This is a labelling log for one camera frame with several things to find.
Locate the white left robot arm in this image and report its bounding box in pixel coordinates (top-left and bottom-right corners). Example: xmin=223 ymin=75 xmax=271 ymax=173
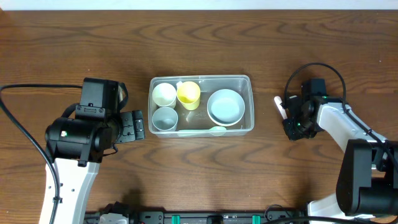
xmin=39 ymin=106 xmax=145 ymax=223

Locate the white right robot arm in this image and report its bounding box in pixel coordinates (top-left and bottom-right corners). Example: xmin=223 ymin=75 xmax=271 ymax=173
xmin=274 ymin=95 xmax=397 ymax=220

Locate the clear plastic container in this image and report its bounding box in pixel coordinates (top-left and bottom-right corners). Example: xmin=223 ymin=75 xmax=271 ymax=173
xmin=148 ymin=75 xmax=254 ymax=138

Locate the light blue plastic cup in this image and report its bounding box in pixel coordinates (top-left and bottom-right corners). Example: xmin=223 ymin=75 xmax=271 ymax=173
xmin=152 ymin=107 xmax=178 ymax=131

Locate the cream white plastic cup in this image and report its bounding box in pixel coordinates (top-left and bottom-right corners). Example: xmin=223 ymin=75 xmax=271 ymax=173
xmin=152 ymin=83 xmax=177 ymax=108

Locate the mint green plastic spoon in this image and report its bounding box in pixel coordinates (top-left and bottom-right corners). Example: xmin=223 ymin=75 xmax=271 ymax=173
xmin=177 ymin=126 xmax=227 ymax=137

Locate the light blue plastic bowl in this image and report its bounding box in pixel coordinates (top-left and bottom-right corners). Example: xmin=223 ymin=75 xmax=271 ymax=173
xmin=206 ymin=89 xmax=246 ymax=127

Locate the pink plastic fork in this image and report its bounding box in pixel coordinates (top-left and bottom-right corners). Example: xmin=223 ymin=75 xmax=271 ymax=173
xmin=274 ymin=96 xmax=287 ymax=119

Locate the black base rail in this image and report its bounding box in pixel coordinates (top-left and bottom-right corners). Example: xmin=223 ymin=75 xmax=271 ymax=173
xmin=83 ymin=202 xmax=313 ymax=224

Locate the yellow plastic cup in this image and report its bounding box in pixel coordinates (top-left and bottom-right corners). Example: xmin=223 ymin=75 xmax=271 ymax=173
xmin=177 ymin=81 xmax=201 ymax=111

